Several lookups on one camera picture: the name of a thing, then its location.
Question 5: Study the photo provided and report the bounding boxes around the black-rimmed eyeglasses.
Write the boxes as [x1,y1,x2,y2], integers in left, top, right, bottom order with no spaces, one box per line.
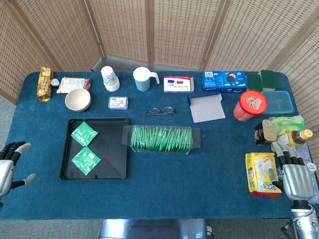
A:
[146,106,176,117]

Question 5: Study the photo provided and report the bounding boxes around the green wet wipes pack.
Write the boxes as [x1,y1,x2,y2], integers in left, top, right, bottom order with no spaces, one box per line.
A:
[270,115,305,136]

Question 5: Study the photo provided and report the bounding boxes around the black and pink packet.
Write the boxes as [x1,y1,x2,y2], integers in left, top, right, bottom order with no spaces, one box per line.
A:
[253,123,272,146]

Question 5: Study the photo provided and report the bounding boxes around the pale blue mug white handle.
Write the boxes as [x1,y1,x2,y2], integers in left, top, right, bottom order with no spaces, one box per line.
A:
[132,66,160,92]

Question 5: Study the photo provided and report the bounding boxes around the white and red card box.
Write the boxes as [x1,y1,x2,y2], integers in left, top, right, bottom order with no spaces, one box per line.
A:
[163,76,195,93]

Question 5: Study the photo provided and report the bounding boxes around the wicker folding screen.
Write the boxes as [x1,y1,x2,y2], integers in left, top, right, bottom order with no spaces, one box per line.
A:
[0,0,319,118]

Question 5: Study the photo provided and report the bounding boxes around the blue Oreo box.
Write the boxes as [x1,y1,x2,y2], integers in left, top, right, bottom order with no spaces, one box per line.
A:
[201,70,248,93]

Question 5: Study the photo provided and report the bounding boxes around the white and red snack packet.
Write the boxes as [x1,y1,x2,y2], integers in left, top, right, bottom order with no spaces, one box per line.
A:
[56,76,92,94]

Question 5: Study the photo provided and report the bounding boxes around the green packet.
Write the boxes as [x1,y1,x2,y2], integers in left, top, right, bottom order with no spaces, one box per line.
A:
[71,146,102,176]
[70,121,99,147]

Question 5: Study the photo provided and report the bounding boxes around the gold biscuit packet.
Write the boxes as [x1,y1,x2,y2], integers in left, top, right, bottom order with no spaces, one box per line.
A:
[36,66,54,103]

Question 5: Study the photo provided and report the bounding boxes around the dark green sponge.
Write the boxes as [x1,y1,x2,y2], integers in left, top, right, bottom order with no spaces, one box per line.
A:
[246,73,263,92]

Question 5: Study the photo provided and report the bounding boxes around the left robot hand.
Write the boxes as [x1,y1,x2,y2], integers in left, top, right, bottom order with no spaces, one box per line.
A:
[0,141,36,197]

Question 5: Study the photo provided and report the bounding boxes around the white purple tissue pack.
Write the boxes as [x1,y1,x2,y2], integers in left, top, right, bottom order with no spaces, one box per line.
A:
[108,96,129,111]

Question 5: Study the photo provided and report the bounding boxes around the black plastic tray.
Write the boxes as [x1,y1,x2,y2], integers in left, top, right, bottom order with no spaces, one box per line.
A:
[59,117,129,181]

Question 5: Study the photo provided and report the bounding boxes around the yellow capped drink bottle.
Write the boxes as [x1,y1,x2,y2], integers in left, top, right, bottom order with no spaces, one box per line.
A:
[271,129,314,153]

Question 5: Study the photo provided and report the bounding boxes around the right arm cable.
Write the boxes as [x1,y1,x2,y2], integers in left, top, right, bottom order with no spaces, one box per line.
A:
[281,205,314,235]

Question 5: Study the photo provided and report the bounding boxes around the white paper cup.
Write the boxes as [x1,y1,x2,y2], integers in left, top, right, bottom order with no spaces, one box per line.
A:
[100,65,121,92]

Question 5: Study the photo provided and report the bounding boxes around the transparent plastic box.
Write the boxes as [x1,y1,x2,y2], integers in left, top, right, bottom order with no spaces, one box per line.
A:
[122,124,201,155]

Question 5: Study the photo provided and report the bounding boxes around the yellow snack bag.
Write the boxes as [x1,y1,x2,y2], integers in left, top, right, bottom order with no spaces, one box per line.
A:
[245,152,282,199]

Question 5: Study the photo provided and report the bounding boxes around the teal plastic container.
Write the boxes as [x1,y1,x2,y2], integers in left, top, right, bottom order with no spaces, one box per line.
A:
[260,90,295,115]

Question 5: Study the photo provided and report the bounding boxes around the green and yellow sponge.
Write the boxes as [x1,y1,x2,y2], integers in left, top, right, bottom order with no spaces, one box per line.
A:
[260,70,277,91]

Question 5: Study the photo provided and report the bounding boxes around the printed card with smiley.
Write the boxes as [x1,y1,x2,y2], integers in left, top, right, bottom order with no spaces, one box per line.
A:
[294,146,312,162]

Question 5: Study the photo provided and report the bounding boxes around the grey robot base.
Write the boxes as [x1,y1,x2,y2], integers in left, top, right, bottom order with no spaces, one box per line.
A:
[99,219,209,239]

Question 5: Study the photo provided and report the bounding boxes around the beige bowl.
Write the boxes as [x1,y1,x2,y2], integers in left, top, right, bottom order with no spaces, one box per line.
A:
[65,88,91,112]

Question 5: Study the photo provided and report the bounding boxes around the row of green sachets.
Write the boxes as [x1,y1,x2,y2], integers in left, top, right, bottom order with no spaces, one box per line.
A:
[131,125,193,152]

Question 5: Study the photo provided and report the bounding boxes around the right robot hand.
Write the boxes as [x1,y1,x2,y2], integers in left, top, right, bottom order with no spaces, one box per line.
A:
[271,141,315,200]

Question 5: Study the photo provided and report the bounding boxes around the orange canister red lid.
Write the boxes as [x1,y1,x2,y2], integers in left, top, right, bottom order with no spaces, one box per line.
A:
[233,90,268,122]

